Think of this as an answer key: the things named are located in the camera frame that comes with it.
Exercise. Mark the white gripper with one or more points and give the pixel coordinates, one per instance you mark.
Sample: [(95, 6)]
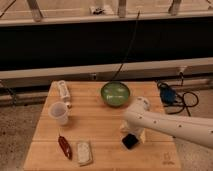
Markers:
[(138, 132)]

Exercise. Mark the black eraser block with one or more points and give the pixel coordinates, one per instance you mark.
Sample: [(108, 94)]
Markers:
[(130, 141)]

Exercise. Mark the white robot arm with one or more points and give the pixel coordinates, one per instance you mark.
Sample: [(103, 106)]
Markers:
[(138, 116)]

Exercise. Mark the green ceramic bowl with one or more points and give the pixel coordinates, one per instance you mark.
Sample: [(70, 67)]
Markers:
[(115, 94)]

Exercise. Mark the white ceramic cup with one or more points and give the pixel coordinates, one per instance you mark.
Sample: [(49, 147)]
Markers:
[(59, 112)]

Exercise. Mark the white rectangular packet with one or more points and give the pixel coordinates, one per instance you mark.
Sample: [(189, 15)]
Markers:
[(84, 153)]

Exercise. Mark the wooden table board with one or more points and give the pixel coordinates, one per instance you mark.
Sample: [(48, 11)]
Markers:
[(90, 119)]

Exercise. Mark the white tube bottle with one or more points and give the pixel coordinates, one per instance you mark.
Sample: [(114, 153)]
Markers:
[(64, 92)]

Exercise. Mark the blue device with cables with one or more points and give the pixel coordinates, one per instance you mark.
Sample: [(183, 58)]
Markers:
[(170, 98)]

